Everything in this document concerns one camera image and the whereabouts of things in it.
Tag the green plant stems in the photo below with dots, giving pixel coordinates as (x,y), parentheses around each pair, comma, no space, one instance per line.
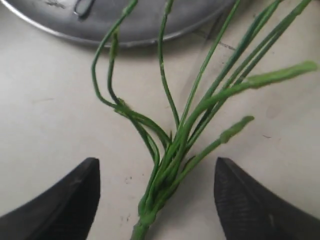
(169,150)

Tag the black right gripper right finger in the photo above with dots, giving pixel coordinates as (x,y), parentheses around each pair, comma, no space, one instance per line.
(249,211)

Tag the round stainless steel plate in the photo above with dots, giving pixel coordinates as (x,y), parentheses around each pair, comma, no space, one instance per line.
(88,21)

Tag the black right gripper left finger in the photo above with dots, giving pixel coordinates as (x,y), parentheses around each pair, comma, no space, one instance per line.
(65,211)

